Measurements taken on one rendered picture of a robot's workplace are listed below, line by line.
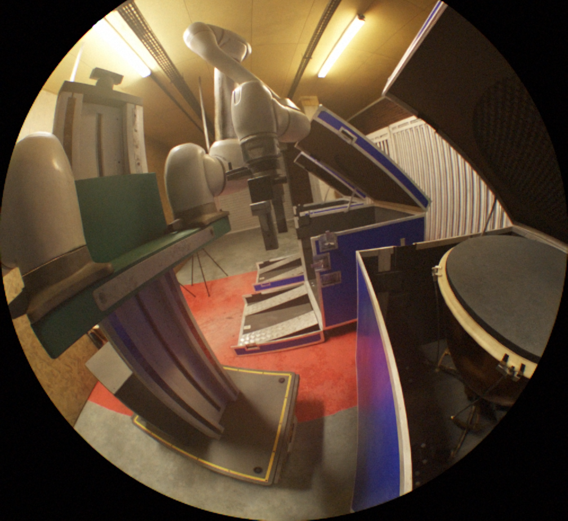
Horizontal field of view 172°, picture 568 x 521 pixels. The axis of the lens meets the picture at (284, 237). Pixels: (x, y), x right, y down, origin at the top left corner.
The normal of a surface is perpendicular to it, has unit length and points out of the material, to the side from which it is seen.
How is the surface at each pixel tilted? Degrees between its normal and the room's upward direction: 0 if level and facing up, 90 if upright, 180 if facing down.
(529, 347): 0
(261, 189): 90
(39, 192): 88
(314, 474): 0
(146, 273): 90
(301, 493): 0
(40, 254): 92
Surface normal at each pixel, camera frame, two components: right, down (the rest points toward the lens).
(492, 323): -0.19, -0.95
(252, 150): -0.17, 0.29
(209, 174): 0.85, -0.03
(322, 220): 0.07, 0.25
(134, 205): 0.97, -0.13
